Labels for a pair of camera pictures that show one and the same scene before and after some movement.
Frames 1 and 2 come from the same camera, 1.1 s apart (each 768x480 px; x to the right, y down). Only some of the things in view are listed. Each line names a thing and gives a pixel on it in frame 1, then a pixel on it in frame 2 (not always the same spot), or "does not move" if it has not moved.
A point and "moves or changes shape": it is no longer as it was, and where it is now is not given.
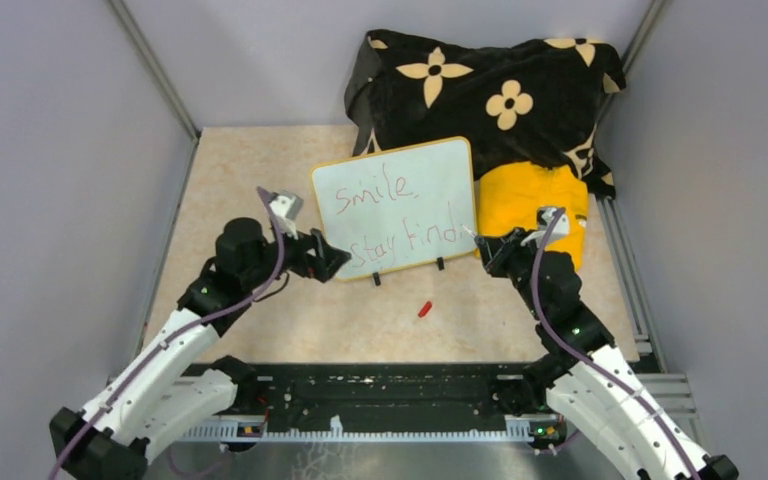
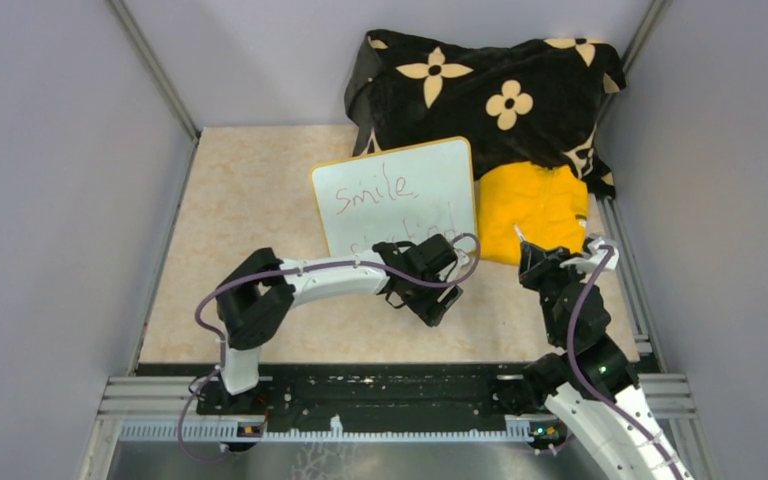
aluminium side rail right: (646, 344) does not move
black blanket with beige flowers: (530, 101) does not move
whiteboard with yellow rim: (397, 207) does not move
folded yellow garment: (509, 195) does not move
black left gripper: (322, 262) to (430, 310)
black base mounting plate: (380, 391) does not move
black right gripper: (497, 251) to (537, 261)
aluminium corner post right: (632, 49) does not move
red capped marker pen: (469, 231) moves or changes shape
